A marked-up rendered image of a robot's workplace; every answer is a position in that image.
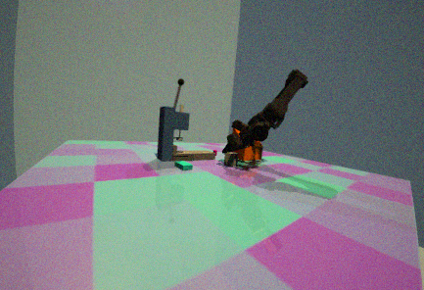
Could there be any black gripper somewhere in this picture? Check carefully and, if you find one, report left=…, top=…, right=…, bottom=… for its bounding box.
left=222, top=125, right=256, bottom=154

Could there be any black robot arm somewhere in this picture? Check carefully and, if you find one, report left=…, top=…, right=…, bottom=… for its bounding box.
left=232, top=70, right=308, bottom=142

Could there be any green rectangular block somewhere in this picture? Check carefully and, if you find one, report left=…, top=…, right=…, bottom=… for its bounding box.
left=174, top=161, right=193, bottom=170

